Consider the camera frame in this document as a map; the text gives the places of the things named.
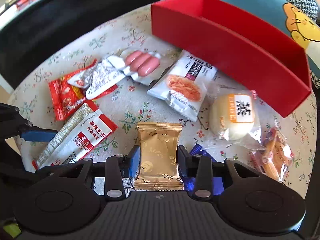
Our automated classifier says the round white bun packet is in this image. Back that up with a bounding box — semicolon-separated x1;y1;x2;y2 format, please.
203;82;264;150

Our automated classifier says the floral cushion cover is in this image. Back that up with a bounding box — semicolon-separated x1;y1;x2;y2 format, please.
8;5;317;196

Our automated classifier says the white spicy strip packet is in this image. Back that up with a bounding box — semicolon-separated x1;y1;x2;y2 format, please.
32;100;118;170

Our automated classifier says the gold foil snack packet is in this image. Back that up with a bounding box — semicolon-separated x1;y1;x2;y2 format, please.
134;122;184;191

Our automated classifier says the white noodle snack packet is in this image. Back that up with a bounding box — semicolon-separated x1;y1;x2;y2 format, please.
147;50;217;122

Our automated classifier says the pink sausages packet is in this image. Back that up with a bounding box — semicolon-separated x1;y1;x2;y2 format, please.
120;49;162;86

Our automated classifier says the black glossy side table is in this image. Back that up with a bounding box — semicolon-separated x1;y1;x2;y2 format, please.
1;0;160;94

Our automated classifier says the meat floss cake packet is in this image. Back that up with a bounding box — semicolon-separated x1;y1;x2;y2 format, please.
250;126;294;182

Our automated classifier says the small white sachet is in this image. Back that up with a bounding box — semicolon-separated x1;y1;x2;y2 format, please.
67;55;126;100

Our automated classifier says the teal lion sofa cover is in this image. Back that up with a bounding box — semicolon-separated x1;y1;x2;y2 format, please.
164;0;320;86

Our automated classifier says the red snack packet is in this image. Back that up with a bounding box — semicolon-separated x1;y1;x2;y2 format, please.
49;59;118;121

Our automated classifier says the red cardboard box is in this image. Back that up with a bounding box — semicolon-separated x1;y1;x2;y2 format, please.
151;0;312;117

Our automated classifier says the dark blue snack packet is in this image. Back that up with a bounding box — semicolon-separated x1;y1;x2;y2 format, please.
182;144;224;196

